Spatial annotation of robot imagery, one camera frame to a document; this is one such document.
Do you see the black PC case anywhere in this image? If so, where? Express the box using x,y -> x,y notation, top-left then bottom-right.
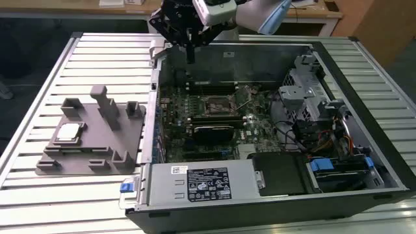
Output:
126,34 -> 416,234

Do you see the black plastic shroud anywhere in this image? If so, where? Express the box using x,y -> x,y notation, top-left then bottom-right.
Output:
249,152 -> 310,197

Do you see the wooden cabinet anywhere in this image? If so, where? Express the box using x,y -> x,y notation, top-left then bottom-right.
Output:
331,0 -> 416,68

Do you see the CPU socket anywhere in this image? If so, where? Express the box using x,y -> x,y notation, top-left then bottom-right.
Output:
203,96 -> 235,116

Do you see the metal drive cage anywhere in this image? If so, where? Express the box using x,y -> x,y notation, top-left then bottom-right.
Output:
278,55 -> 330,122

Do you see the black graphics card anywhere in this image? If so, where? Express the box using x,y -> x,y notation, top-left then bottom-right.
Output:
193,124 -> 235,142

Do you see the blue disk carrier handle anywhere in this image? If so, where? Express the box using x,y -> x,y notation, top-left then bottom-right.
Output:
310,158 -> 337,173

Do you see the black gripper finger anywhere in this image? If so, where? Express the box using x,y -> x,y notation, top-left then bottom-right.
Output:
186,45 -> 197,64

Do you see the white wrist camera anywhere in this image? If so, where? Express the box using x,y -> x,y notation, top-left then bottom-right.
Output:
194,0 -> 241,27

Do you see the silver chipset heat sink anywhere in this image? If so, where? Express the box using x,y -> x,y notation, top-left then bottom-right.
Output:
239,143 -> 259,160

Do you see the silver power supply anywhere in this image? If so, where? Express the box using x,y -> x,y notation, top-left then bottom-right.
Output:
143,159 -> 262,210

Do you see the black wire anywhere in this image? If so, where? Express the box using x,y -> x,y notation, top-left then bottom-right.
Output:
273,120 -> 313,156

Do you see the black RAM slot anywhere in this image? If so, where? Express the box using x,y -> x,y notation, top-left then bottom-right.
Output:
191,116 -> 242,121
187,81 -> 237,88
189,87 -> 238,96
193,121 -> 245,129

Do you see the black disk bay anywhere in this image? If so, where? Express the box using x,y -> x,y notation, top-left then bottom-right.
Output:
306,153 -> 389,195

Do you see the metal locking lever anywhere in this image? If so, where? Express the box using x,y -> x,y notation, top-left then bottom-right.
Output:
237,97 -> 254,110

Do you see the silver case bracket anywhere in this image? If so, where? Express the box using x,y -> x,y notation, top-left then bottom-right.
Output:
149,39 -> 167,68

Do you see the coloured power wire bundle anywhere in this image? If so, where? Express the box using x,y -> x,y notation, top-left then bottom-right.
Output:
318,114 -> 357,156

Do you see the wooden desk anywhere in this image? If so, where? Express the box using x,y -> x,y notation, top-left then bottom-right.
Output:
0,0 -> 346,37

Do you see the green motherboard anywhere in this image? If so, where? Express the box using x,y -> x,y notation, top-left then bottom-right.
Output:
158,84 -> 285,163

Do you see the silver CPU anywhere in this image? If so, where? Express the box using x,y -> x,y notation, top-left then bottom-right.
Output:
55,122 -> 85,142

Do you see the grey parts rack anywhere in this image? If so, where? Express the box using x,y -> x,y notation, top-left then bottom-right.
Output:
35,85 -> 147,176

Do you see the black expansion slot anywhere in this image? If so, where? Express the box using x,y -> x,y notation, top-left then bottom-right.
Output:
183,151 -> 229,159

